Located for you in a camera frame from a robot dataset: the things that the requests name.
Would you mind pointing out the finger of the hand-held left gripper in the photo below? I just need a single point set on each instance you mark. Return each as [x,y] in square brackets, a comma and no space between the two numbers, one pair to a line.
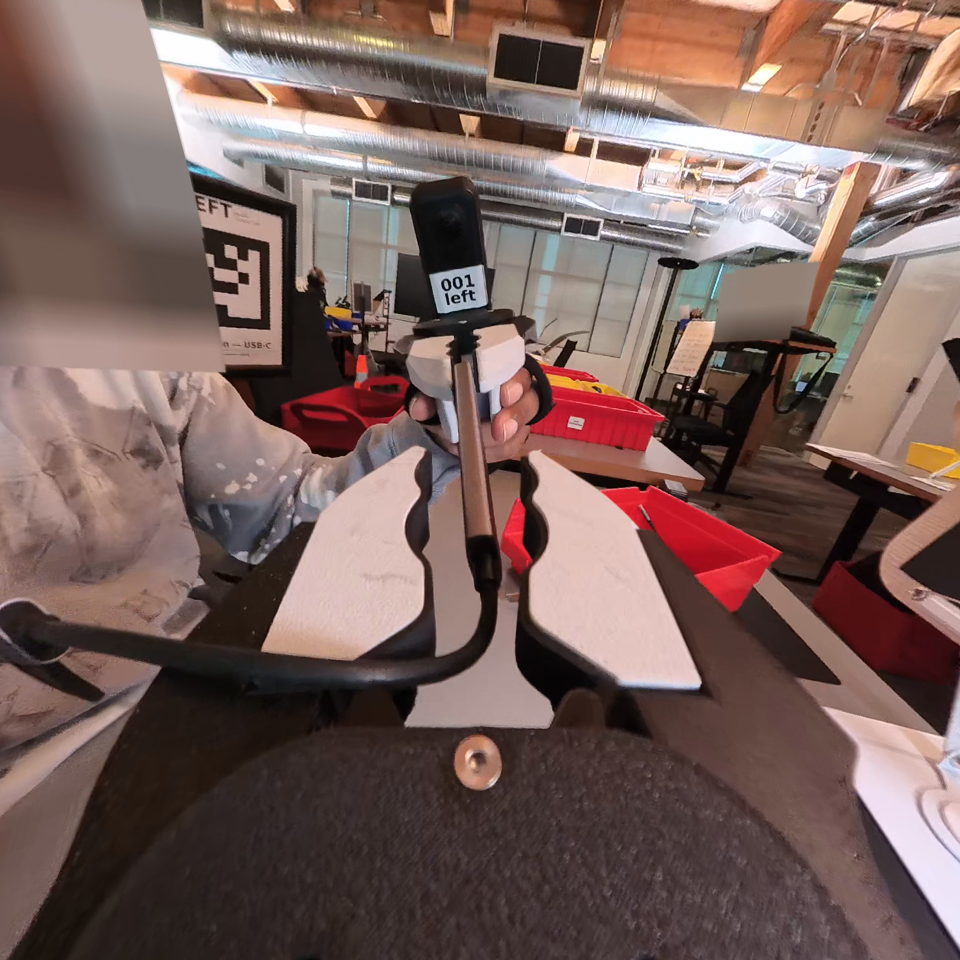
[431,367]
[499,360]

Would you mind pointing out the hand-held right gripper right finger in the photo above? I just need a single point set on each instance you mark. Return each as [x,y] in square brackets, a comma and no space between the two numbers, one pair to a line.
[607,600]

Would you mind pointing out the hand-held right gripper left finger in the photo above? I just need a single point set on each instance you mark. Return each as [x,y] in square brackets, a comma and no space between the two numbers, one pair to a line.
[352,585]

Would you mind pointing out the grey usb hub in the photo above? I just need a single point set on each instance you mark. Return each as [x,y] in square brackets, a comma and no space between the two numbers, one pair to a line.
[646,516]
[474,465]

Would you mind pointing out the red plastic bin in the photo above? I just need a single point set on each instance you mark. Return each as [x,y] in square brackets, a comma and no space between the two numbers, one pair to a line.
[697,540]

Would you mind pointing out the person's left hand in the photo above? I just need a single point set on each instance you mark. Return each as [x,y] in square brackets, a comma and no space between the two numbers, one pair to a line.
[514,412]

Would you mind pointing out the black monitor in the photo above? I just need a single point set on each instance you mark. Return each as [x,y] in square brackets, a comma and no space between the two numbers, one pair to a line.
[409,285]

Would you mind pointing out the orange traffic cone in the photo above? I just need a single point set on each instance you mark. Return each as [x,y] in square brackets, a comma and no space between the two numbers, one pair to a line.
[361,371]

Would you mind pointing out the yellow plastic bin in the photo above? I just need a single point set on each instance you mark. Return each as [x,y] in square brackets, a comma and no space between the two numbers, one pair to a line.
[585,388]

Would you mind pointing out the red felt tote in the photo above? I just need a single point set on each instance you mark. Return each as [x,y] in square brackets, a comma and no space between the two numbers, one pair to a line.
[337,412]

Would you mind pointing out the red ribbed crate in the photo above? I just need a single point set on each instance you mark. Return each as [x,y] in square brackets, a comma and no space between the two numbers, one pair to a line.
[600,420]

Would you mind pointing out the black office chair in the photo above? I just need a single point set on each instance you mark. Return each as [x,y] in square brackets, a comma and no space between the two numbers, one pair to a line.
[697,431]

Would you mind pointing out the white whiteboard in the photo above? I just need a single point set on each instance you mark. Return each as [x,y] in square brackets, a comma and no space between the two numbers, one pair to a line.
[691,349]

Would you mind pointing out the framed white sign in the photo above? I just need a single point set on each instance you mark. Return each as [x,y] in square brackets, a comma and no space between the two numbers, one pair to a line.
[247,285]

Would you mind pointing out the red storage box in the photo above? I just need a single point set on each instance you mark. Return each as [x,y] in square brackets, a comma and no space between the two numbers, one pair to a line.
[877,630]

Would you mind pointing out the person's grey spattered sweatshirt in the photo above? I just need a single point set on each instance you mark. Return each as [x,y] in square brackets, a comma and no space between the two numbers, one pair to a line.
[90,487]

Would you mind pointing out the black standing desk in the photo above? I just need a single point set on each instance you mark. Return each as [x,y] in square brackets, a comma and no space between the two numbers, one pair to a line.
[780,349]

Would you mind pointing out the white metal stand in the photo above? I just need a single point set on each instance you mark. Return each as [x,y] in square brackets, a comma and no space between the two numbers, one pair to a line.
[900,795]

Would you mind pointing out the small yellow box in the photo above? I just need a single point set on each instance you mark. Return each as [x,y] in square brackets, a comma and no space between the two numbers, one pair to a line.
[934,457]

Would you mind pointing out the wooden pillar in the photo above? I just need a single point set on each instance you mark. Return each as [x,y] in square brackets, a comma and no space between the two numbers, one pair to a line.
[840,225]

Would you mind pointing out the white door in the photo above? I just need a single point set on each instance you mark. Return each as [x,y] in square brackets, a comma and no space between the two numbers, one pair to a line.
[885,352]

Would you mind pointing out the silver air duct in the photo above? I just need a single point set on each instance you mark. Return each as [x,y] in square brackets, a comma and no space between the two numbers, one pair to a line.
[375,135]

